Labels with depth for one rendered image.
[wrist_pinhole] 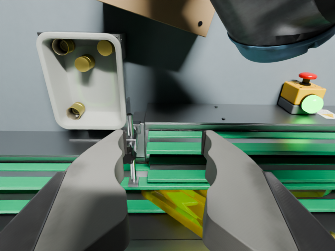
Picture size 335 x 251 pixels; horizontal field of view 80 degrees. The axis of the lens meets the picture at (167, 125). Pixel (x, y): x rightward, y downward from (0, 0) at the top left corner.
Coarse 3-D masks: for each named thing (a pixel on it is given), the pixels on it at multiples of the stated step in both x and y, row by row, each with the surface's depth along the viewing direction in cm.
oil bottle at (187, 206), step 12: (144, 192) 49; (156, 192) 46; (168, 192) 45; (180, 192) 45; (192, 192) 45; (156, 204) 47; (168, 204) 44; (180, 204) 42; (192, 204) 42; (204, 204) 42; (180, 216) 43; (192, 216) 40; (192, 228) 42
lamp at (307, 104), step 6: (306, 96) 50; (312, 96) 49; (318, 96) 49; (300, 102) 51; (306, 102) 49; (312, 102) 48; (318, 102) 48; (306, 108) 49; (312, 108) 48; (318, 108) 48
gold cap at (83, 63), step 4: (80, 56) 46; (84, 56) 47; (88, 56) 48; (92, 56) 49; (76, 60) 46; (80, 60) 46; (84, 60) 46; (88, 60) 46; (92, 60) 48; (76, 64) 46; (80, 64) 46; (84, 64) 46; (88, 64) 46; (92, 64) 48; (76, 68) 47; (80, 68) 47; (84, 68) 47; (88, 68) 47
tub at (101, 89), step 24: (48, 48) 44; (96, 48) 49; (120, 48) 42; (48, 72) 44; (72, 72) 51; (96, 72) 51; (120, 72) 44; (72, 96) 54; (96, 96) 54; (120, 96) 47; (72, 120) 52; (96, 120) 53; (120, 120) 52
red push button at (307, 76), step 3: (303, 72) 52; (306, 72) 52; (300, 75) 51; (303, 75) 50; (306, 75) 50; (309, 75) 50; (312, 75) 50; (315, 75) 50; (303, 78) 50; (306, 78) 50; (309, 78) 50; (312, 78) 49; (315, 78) 50; (303, 81) 52; (306, 81) 51; (309, 81) 51
